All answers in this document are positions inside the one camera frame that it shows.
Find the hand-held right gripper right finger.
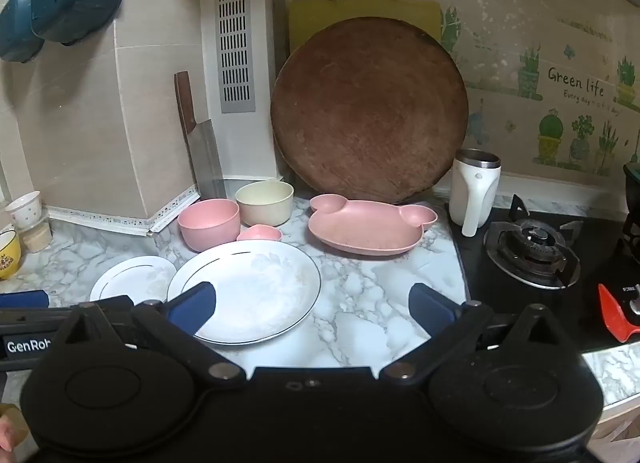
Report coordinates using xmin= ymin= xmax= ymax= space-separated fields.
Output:
xmin=379 ymin=283 xmax=582 ymax=390

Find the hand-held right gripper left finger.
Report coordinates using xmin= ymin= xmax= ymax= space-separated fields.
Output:
xmin=47 ymin=282 xmax=247 ymax=390

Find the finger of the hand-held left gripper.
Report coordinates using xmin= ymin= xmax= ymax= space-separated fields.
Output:
xmin=0 ymin=295 xmax=133 ymax=318
xmin=0 ymin=290 xmax=50 ymax=310

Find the large white plate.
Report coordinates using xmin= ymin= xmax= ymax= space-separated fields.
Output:
xmin=166 ymin=239 xmax=322 ymax=346

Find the pink bowl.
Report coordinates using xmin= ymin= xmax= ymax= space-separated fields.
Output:
xmin=177 ymin=198 xmax=241 ymax=253

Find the pink heart-shaped dish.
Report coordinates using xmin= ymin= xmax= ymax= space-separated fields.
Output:
xmin=236 ymin=224 xmax=283 ymax=244

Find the pink bear-shaped plate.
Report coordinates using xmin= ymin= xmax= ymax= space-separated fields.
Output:
xmin=307 ymin=194 xmax=439 ymax=257

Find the cream bowl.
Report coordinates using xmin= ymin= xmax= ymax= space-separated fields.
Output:
xmin=235 ymin=181 xmax=295 ymax=228

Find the small white plate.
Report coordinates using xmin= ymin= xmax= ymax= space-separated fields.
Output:
xmin=89 ymin=256 xmax=178 ymax=304

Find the yellow patterned bowl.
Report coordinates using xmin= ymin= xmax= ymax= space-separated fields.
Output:
xmin=0 ymin=228 xmax=23 ymax=280

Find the white dotted cup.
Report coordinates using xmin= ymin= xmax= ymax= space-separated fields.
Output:
xmin=4 ymin=191 xmax=43 ymax=230

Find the white patterned edge strip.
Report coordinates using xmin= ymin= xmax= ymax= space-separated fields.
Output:
xmin=44 ymin=183 xmax=202 ymax=235

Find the gas stove burner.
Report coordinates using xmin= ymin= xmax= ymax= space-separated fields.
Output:
xmin=482 ymin=195 xmax=584 ymax=290

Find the white insulated mug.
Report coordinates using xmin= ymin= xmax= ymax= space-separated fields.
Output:
xmin=448 ymin=149 xmax=502 ymax=237

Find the black gas cooktop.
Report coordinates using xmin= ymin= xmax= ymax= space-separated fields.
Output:
xmin=452 ymin=193 xmax=640 ymax=351

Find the red plastic scraper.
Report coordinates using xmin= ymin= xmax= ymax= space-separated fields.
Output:
xmin=598 ymin=284 xmax=640 ymax=344

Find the round wooden cutting board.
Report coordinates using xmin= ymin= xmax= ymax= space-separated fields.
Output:
xmin=270 ymin=17 xmax=470 ymax=204

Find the silver vent grille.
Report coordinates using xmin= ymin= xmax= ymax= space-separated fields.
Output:
xmin=215 ymin=0 xmax=257 ymax=114

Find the small teal hanging basket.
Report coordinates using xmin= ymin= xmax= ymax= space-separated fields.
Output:
xmin=0 ymin=0 xmax=46 ymax=64

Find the yellow plastic cutting board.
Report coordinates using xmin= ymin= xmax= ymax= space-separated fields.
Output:
xmin=289 ymin=0 xmax=442 ymax=46

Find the cleaver with wooden handle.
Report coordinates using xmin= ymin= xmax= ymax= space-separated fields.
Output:
xmin=174 ymin=71 xmax=227 ymax=201

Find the green plant wall sticker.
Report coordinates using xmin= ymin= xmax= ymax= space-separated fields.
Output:
xmin=440 ymin=5 xmax=640 ymax=178

